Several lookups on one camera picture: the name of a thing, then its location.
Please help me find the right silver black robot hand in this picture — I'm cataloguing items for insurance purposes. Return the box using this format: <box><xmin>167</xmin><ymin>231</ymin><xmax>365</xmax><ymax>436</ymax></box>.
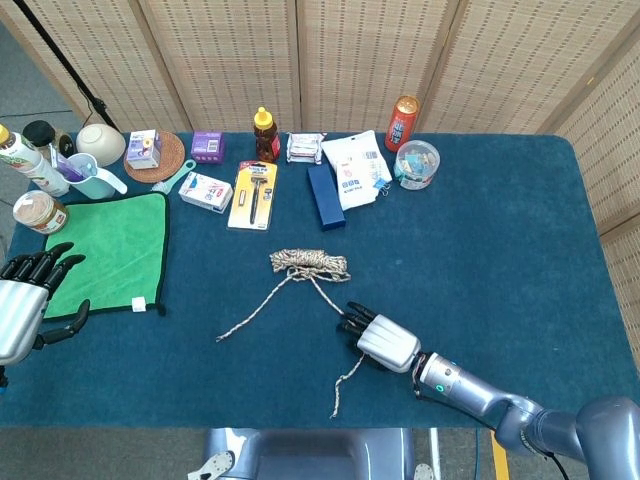
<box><xmin>341</xmin><ymin>301</ymin><xmax>423</xmax><ymax>375</ymax></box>

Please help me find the jar with black lid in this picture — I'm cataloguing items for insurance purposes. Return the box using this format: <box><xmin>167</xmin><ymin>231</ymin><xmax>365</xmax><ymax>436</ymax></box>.
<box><xmin>22</xmin><ymin>119</ymin><xmax>59</xmax><ymax>151</ymax></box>

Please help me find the purple box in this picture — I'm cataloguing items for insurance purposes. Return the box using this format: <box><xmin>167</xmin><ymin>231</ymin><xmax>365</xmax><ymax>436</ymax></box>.
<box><xmin>190</xmin><ymin>130</ymin><xmax>226</xmax><ymax>165</ymax></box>

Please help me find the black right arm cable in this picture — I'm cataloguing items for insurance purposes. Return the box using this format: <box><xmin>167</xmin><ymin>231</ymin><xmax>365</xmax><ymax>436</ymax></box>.
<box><xmin>413</xmin><ymin>389</ymin><xmax>571</xmax><ymax>480</ymax></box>

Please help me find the beige braided rope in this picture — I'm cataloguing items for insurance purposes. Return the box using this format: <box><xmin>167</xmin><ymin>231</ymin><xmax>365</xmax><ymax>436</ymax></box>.
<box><xmin>215</xmin><ymin>248</ymin><xmax>369</xmax><ymax>419</ymax></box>

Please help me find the blue table cover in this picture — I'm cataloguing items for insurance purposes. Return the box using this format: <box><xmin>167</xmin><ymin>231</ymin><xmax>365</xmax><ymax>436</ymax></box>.
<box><xmin>0</xmin><ymin>130</ymin><xmax>629</xmax><ymax>431</ymax></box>

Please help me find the white blue red box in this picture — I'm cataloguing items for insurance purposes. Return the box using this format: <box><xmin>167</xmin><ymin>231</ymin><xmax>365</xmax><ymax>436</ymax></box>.
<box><xmin>178</xmin><ymin>171</ymin><xmax>234</xmax><ymax>215</ymax></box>

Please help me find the small white purple carton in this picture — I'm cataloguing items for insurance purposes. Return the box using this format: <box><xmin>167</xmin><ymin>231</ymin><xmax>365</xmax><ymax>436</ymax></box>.
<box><xmin>125</xmin><ymin>129</ymin><xmax>164</xmax><ymax>171</ymax></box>

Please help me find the bamboo folding screen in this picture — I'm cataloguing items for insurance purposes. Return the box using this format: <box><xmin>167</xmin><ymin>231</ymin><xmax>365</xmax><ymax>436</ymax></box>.
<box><xmin>0</xmin><ymin>0</ymin><xmax>640</xmax><ymax>391</ymax></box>

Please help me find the red drink can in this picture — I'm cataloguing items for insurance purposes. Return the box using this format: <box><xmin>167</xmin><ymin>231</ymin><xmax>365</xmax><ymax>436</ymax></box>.
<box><xmin>384</xmin><ymin>94</ymin><xmax>421</xmax><ymax>153</ymax></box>

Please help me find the clear tub of clips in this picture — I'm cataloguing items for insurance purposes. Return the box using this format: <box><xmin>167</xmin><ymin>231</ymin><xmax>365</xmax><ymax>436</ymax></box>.
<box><xmin>393</xmin><ymin>139</ymin><xmax>441</xmax><ymax>192</ymax></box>

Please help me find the pale teal brush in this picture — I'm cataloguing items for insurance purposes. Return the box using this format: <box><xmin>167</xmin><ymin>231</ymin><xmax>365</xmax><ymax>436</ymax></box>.
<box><xmin>150</xmin><ymin>159</ymin><xmax>198</xmax><ymax>195</ymax></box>

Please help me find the pale teal measuring cup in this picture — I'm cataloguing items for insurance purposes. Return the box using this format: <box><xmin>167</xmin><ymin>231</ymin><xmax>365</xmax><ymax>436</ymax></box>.
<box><xmin>59</xmin><ymin>152</ymin><xmax>129</xmax><ymax>200</ymax></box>

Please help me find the beige bowl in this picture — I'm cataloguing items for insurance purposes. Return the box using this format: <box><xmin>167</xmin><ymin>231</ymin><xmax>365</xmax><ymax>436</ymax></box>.
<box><xmin>74</xmin><ymin>123</ymin><xmax>127</xmax><ymax>167</ymax></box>

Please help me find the small dark round jar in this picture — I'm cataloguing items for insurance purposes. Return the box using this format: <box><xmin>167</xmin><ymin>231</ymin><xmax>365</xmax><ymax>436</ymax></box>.
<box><xmin>53</xmin><ymin>130</ymin><xmax>77</xmax><ymax>159</ymax></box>

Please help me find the round woven coaster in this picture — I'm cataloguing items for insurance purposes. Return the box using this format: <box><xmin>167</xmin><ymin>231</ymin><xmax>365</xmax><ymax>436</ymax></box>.
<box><xmin>123</xmin><ymin>130</ymin><xmax>187</xmax><ymax>185</ymax></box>

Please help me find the green microfibre cloth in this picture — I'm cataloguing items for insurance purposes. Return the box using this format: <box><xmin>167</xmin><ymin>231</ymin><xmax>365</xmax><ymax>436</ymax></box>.
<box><xmin>42</xmin><ymin>191</ymin><xmax>171</xmax><ymax>321</ymax></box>

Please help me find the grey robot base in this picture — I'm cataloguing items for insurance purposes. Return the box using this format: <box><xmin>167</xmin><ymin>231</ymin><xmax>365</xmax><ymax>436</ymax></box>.
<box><xmin>187</xmin><ymin>427</ymin><xmax>436</xmax><ymax>480</ymax></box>

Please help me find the navy blue box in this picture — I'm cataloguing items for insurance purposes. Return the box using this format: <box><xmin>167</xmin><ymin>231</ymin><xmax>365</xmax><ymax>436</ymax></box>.
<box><xmin>306</xmin><ymin>164</ymin><xmax>347</xmax><ymax>232</ymax></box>

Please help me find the honey bear bottle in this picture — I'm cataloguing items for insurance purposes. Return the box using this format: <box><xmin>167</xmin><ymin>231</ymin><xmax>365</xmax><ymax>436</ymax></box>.
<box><xmin>252</xmin><ymin>106</ymin><xmax>282</xmax><ymax>163</ymax></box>

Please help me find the white table leg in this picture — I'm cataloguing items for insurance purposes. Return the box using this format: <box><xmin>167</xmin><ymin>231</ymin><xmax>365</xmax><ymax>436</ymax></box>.
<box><xmin>428</xmin><ymin>428</ymin><xmax>444</xmax><ymax>480</ymax></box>

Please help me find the white bottle with yellow cap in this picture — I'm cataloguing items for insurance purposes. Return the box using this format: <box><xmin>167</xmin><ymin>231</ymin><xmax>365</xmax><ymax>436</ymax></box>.
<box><xmin>0</xmin><ymin>123</ymin><xmax>71</xmax><ymax>199</ymax></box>

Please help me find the peanut butter jar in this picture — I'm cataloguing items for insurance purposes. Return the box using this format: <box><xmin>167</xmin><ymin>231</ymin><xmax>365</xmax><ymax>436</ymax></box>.
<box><xmin>12</xmin><ymin>189</ymin><xmax>70</xmax><ymax>236</ymax></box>

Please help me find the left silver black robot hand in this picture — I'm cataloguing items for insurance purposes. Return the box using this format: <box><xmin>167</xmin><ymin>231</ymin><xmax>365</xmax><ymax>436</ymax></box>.
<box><xmin>0</xmin><ymin>241</ymin><xmax>92</xmax><ymax>366</ymax></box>

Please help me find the white printed plastic bag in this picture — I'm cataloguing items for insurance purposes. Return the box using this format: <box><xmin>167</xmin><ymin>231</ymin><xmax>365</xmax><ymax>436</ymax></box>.
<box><xmin>320</xmin><ymin>129</ymin><xmax>393</xmax><ymax>211</ymax></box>

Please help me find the purple tool in cup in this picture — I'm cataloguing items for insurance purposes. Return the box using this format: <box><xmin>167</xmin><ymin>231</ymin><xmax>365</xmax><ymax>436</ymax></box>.
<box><xmin>52</xmin><ymin>144</ymin><xmax>89</xmax><ymax>182</ymax></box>

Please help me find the razor in yellow pack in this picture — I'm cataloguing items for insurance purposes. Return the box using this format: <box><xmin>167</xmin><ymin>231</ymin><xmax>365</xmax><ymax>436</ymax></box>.
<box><xmin>227</xmin><ymin>160</ymin><xmax>279</xmax><ymax>232</ymax></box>

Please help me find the black tripod stand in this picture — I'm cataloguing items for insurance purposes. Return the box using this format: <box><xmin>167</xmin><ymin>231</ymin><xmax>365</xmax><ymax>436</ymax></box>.
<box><xmin>12</xmin><ymin>0</ymin><xmax>121</xmax><ymax>132</ymax></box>

